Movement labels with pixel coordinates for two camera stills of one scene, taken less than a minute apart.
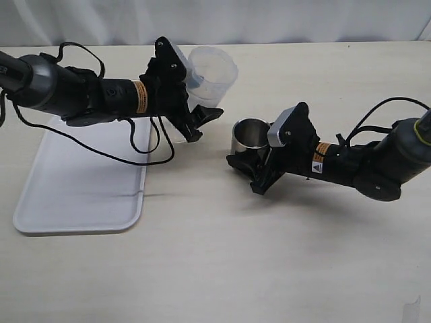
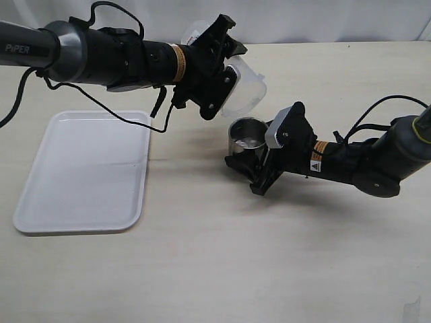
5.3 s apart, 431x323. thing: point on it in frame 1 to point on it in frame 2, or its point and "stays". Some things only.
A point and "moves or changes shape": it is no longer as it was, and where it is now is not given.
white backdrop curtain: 27,23 stays
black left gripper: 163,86 to 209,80
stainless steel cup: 250,134 stays
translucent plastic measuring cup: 211,71 moves or changes shape
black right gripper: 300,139 stays
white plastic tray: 71,188 stays
